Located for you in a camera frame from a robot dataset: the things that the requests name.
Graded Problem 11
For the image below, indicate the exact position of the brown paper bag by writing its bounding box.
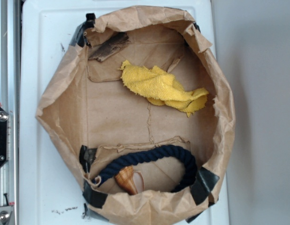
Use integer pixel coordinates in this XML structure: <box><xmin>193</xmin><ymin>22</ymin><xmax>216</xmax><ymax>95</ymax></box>
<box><xmin>36</xmin><ymin>6</ymin><xmax>236</xmax><ymax>225</ymax></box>

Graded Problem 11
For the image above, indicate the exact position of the metal rail frame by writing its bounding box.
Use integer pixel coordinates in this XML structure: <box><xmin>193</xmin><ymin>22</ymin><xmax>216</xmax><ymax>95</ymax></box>
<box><xmin>0</xmin><ymin>0</ymin><xmax>21</xmax><ymax>225</ymax></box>

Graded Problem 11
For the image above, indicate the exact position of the orange striped seashell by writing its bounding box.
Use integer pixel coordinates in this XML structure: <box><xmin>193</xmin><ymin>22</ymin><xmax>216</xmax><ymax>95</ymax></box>
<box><xmin>114</xmin><ymin>166</ymin><xmax>145</xmax><ymax>195</ymax></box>

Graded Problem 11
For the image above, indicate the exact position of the black metal bracket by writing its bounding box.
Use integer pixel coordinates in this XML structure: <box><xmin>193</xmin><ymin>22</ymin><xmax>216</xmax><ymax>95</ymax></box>
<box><xmin>0</xmin><ymin>105</ymin><xmax>9</xmax><ymax>168</ymax></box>

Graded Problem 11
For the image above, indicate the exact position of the yellow cloth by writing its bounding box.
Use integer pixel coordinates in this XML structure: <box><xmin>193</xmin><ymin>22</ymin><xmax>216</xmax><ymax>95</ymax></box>
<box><xmin>120</xmin><ymin>60</ymin><xmax>209</xmax><ymax>117</ymax></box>

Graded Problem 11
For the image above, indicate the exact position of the brown bark piece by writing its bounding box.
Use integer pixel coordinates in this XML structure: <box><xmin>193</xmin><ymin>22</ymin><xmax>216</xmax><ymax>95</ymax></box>
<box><xmin>88</xmin><ymin>32</ymin><xmax>130</xmax><ymax>62</ymax></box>

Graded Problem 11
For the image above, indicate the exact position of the dark blue rope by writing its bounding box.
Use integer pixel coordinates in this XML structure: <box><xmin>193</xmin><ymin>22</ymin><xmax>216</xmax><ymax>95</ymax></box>
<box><xmin>92</xmin><ymin>144</ymin><xmax>198</xmax><ymax>193</ymax></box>

